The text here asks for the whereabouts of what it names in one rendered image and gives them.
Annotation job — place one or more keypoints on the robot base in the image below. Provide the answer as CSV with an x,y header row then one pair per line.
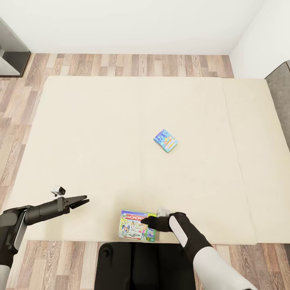
x,y
143,266

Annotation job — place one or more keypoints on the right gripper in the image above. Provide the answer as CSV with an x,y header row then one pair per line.
x,y
154,223

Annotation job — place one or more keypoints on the bed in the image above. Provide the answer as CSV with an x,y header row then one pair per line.
x,y
229,172

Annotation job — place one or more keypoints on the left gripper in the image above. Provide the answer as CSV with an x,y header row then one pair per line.
x,y
60,206

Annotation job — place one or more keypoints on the board game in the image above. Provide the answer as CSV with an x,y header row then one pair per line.
x,y
132,228
165,140

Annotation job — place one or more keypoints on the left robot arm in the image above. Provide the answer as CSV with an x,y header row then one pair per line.
x,y
14,222

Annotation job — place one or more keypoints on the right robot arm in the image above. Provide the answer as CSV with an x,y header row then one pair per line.
x,y
214,272

